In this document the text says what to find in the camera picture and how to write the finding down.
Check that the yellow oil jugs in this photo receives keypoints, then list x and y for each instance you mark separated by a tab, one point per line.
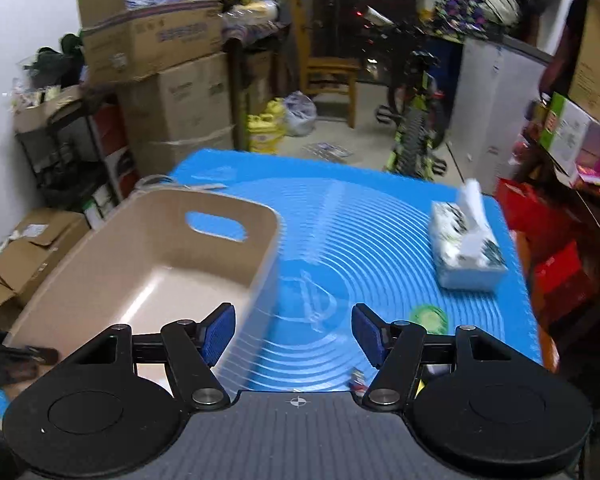
265	130

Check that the blue silicone baking mat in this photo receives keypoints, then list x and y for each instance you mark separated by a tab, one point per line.
330	240

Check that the brown cardboard sheet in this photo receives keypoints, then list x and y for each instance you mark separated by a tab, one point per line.
597	60

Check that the patterned tissue box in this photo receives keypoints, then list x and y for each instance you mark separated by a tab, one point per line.
460	265

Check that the white chest freezer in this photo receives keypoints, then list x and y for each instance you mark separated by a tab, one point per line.
490	110

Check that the green and black bicycle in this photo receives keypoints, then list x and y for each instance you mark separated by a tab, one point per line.
415	125

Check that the colourful patterned cloth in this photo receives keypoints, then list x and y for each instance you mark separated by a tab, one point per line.
465	5

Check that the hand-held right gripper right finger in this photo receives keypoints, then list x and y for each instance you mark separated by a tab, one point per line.
367	332

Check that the black metal rack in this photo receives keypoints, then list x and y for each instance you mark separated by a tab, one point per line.
70	160

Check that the wooden chair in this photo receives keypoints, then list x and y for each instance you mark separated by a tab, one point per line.
330	72

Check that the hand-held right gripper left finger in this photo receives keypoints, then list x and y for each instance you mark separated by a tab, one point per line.
219	332

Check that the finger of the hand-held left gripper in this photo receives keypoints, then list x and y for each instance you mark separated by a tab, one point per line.
25	355

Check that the papers on floor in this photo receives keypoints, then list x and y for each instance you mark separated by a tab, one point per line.
327	150

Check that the small red toy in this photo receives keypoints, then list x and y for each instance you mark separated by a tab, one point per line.
357	378

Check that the beige plastic basket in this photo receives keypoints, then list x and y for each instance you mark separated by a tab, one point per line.
145	240

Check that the green round toy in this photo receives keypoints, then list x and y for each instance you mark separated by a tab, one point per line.
430	318

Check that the small cardboard box of clutter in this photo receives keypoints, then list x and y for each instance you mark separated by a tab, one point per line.
45	110

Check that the open printed cardboard box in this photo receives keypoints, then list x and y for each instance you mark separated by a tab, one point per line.
150	35

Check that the red paper bag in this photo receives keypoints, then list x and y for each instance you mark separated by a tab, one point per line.
535	220

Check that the dark wooden table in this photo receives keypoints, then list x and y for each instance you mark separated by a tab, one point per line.
237	85

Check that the white and green box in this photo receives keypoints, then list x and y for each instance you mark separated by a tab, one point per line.
570	135

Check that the translucent plastic bag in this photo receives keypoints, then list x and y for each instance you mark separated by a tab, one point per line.
300	115

